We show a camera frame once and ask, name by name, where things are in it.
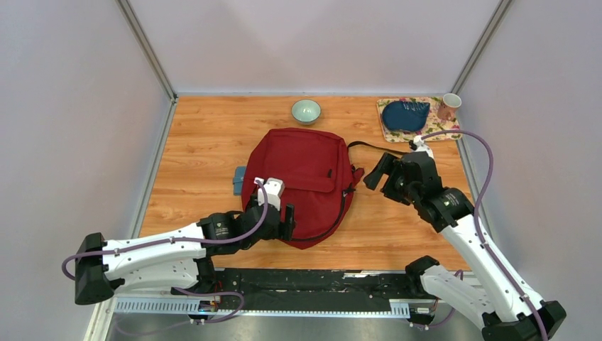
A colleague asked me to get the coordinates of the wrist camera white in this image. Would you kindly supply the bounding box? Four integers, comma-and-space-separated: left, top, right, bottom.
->
409, 135, 434, 158
254, 177, 285, 211

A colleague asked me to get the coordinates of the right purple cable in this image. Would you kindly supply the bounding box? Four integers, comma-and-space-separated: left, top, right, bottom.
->
420, 129, 549, 341

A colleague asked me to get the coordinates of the small blue wallet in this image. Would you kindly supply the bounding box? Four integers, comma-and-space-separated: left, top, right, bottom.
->
232, 166, 246, 196

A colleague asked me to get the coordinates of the pale green ceramic bowl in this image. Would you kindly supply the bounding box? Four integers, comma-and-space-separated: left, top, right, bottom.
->
291, 99, 322, 125

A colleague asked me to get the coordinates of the floral rectangular tray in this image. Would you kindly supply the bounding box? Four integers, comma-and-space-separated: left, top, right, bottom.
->
376, 97, 460, 143

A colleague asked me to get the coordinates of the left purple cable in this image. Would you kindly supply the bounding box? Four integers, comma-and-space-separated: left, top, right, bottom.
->
62, 180, 270, 325

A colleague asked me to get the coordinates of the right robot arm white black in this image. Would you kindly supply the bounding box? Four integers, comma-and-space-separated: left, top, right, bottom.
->
363, 151, 567, 340

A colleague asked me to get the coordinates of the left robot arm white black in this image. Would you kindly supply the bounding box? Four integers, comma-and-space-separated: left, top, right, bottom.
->
71, 200, 296, 305

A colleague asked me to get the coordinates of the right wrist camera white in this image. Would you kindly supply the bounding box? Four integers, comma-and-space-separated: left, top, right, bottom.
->
409, 135, 434, 158

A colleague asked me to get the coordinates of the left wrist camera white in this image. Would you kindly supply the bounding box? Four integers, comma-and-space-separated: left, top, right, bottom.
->
254, 177, 285, 211

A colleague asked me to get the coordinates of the pink floral mug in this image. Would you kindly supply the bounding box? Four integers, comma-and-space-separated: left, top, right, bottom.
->
437, 93, 462, 121

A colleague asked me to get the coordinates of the purple cable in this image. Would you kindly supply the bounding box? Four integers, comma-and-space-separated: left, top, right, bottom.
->
420, 129, 549, 341
62, 180, 270, 325

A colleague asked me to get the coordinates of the aluminium frame rail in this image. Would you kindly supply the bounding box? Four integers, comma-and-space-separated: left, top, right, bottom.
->
84, 266, 527, 341

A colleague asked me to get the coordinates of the dark red student backpack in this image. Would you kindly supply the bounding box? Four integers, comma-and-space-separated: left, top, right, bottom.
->
241, 128, 364, 249

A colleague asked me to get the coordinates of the dark blue leaf plate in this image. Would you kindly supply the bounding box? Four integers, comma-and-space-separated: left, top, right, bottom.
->
381, 101, 430, 132

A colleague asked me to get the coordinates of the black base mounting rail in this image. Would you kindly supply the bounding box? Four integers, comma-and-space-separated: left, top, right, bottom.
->
188, 268, 434, 312

